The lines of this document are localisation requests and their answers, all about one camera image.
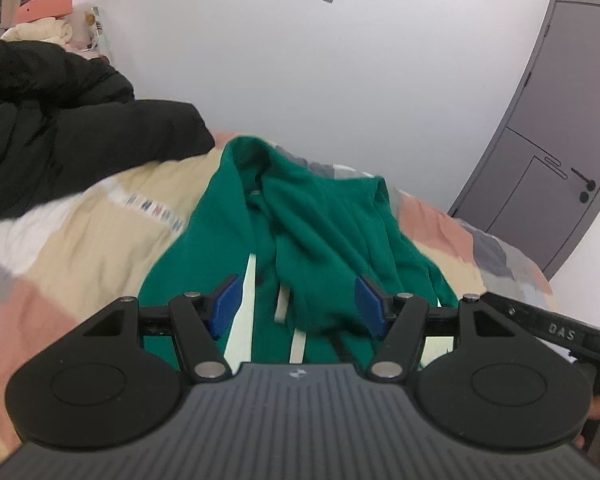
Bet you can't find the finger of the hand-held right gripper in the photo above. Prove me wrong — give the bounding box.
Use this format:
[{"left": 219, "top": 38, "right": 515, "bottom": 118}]
[{"left": 480, "top": 291, "right": 543, "bottom": 331}]

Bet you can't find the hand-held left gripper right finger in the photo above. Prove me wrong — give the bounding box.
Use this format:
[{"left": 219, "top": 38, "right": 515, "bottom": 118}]
[{"left": 354, "top": 274, "right": 521, "bottom": 382}]

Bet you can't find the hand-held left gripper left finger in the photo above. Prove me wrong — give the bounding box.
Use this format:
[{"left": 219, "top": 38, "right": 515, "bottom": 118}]
[{"left": 82, "top": 274, "right": 241, "bottom": 382}]

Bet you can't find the green hoodie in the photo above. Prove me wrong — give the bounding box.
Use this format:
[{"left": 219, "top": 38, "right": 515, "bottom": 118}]
[{"left": 139, "top": 135, "right": 460, "bottom": 367}]

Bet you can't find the patchwork bed blanket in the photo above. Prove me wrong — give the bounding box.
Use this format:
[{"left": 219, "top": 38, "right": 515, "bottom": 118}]
[{"left": 0, "top": 130, "right": 561, "bottom": 472}]

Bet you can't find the grey door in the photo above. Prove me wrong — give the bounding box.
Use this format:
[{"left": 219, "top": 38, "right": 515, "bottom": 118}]
[{"left": 447, "top": 0, "right": 600, "bottom": 283}]

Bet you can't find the black puffer jacket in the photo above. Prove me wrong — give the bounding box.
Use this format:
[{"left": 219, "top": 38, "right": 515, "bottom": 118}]
[{"left": 0, "top": 38, "right": 216, "bottom": 226}]

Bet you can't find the pink printed cloth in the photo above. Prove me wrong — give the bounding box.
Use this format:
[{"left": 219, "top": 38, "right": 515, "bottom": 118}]
[{"left": 62, "top": 4, "right": 112, "bottom": 65}]

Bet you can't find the cream cloth pile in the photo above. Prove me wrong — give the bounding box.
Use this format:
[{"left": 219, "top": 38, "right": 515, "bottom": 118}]
[{"left": 0, "top": 19, "right": 73, "bottom": 47}]

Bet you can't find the salmon pink folded cloth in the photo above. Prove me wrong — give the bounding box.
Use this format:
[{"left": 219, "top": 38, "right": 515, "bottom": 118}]
[{"left": 16, "top": 0, "right": 75, "bottom": 25}]

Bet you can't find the black door handle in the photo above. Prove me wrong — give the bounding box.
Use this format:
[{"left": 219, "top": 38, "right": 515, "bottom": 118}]
[{"left": 570, "top": 167, "right": 597, "bottom": 204}]

